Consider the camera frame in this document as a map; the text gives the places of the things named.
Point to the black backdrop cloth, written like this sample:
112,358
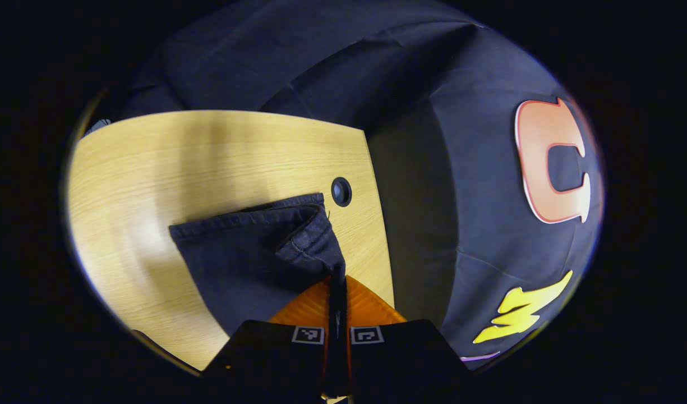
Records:
433,168

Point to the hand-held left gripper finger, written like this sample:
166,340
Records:
343,314
332,314

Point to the dark denim jeans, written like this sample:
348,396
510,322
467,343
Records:
236,264

